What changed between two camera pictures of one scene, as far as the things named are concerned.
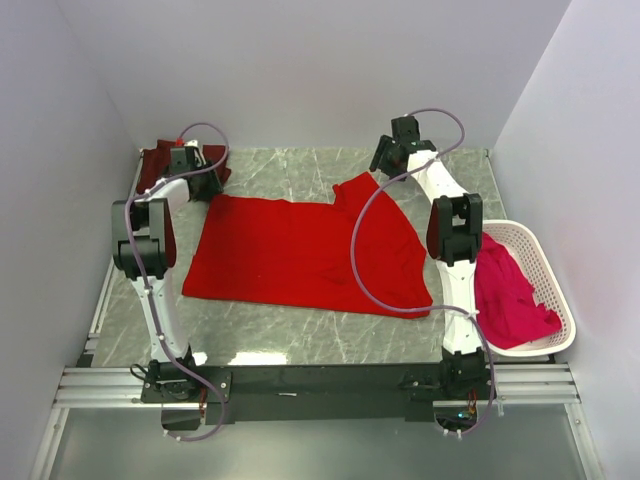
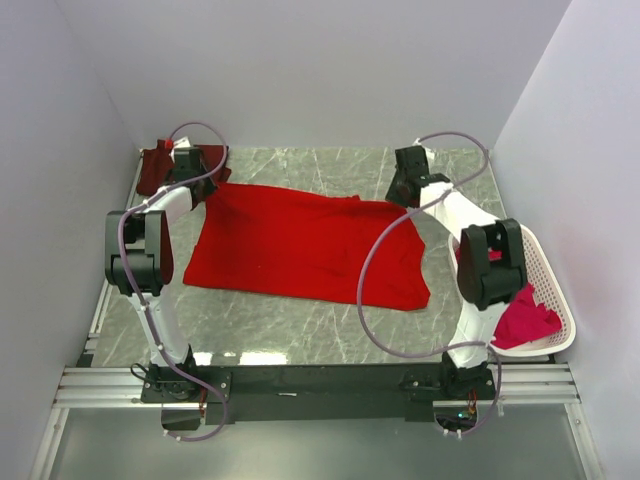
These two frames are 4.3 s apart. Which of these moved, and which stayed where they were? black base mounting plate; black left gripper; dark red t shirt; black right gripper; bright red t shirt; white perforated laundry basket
Moved: bright red t shirt; black right gripper
Stayed: dark red t shirt; black left gripper; black base mounting plate; white perforated laundry basket
